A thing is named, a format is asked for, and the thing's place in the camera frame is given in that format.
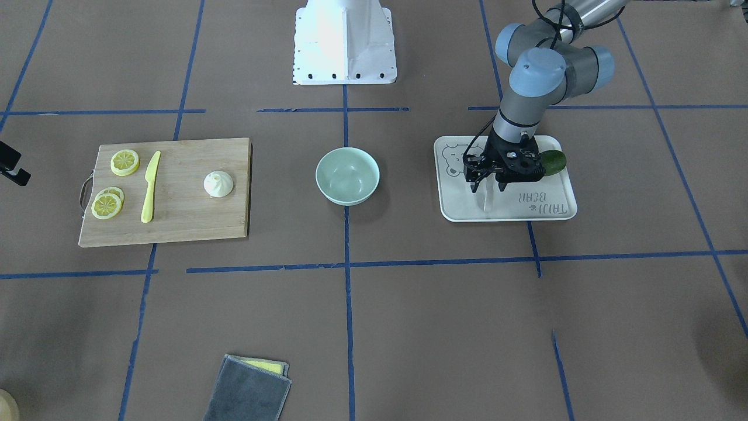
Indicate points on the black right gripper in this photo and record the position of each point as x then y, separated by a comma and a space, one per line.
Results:
20, 177

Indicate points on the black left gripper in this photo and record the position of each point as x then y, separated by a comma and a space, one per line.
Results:
495, 149

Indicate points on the white plastic spoon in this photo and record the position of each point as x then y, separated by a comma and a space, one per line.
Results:
488, 198

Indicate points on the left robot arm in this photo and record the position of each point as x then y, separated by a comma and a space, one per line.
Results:
546, 69

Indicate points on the light green bowl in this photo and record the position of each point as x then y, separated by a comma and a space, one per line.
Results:
347, 176

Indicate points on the white bear print tray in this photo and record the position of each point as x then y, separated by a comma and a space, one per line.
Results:
551, 198

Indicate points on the green avocado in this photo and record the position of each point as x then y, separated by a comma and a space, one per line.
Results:
553, 162

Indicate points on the lower back lemon slice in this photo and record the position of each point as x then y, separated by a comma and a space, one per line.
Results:
114, 191

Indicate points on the upper lemon slice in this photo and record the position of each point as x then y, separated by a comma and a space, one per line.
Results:
125, 162

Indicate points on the yellow plastic knife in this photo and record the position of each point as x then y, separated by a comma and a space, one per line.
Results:
150, 177

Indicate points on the bamboo cutting board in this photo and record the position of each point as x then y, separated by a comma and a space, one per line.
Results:
182, 209

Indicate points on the yellow sponge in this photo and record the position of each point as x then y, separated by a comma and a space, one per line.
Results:
277, 367

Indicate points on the grey folded cloth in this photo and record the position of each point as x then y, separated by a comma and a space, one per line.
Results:
245, 392

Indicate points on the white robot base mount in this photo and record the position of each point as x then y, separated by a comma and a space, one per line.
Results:
344, 43

